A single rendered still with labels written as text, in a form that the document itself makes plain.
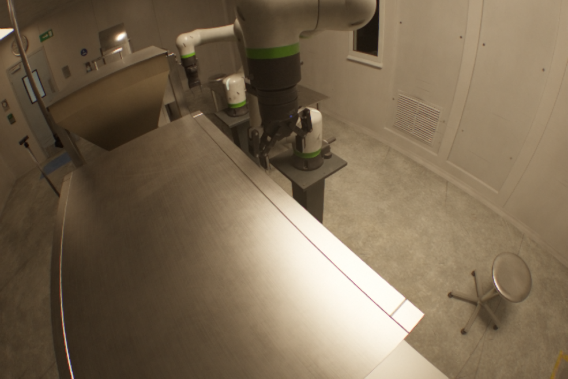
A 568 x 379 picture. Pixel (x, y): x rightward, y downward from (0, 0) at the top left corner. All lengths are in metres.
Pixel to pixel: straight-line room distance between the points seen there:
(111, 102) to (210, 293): 0.54
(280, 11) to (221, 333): 0.41
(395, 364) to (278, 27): 0.89
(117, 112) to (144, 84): 0.11
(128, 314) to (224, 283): 0.13
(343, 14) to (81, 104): 0.61
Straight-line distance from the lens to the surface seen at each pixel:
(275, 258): 0.30
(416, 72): 2.58
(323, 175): 1.02
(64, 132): 0.76
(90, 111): 0.69
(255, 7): 0.37
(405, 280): 1.85
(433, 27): 2.45
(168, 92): 1.92
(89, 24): 5.35
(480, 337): 1.99
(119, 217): 0.45
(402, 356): 0.85
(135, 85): 0.67
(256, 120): 0.90
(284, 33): 0.38
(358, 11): 0.40
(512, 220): 2.79
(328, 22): 0.40
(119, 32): 1.83
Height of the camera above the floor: 1.60
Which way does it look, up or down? 39 degrees down
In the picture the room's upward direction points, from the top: 6 degrees counter-clockwise
